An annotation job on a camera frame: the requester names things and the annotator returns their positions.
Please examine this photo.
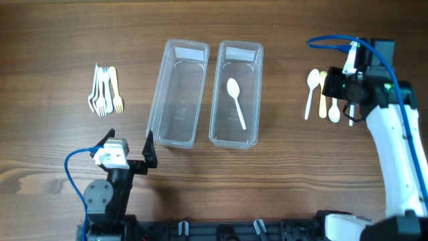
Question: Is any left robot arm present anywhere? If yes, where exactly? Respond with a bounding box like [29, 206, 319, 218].
[76, 129, 158, 240]

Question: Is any pale blue plastic fork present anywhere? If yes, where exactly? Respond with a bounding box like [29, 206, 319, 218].
[101, 67, 113, 114]

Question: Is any left clear plastic container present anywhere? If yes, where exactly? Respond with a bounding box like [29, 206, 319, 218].
[146, 39, 210, 149]

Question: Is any white plastic spoon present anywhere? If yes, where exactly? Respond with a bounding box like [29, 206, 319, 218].
[304, 69, 320, 120]
[328, 98, 340, 123]
[227, 78, 247, 130]
[348, 104, 354, 126]

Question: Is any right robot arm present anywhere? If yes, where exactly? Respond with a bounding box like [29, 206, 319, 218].
[322, 36, 427, 240]

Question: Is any cream plastic fork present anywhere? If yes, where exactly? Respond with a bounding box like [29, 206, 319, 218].
[109, 66, 124, 113]

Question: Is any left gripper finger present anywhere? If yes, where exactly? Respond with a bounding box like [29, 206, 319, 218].
[90, 129, 115, 157]
[142, 130, 158, 168]

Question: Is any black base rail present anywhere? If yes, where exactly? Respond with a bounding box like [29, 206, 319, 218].
[77, 219, 335, 241]

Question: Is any right clear plastic container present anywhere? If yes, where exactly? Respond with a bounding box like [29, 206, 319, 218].
[209, 41, 263, 149]

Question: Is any white plastic fork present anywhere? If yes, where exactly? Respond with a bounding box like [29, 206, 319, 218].
[92, 75, 99, 114]
[96, 68, 106, 117]
[88, 64, 98, 112]

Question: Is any cream plastic spoon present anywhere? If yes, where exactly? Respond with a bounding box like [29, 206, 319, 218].
[318, 71, 327, 118]

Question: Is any left blue cable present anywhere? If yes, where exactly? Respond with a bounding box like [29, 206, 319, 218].
[64, 145, 103, 241]

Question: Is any clear plastic container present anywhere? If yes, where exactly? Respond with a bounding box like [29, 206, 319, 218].
[146, 39, 210, 149]
[209, 41, 263, 149]

